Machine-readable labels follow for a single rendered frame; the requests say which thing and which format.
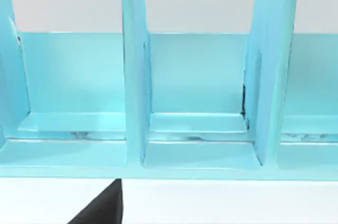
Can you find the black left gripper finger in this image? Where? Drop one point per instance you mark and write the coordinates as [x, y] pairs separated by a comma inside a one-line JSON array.
[[105, 205]]

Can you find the light blue rack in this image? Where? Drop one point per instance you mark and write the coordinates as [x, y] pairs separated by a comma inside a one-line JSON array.
[[185, 76]]

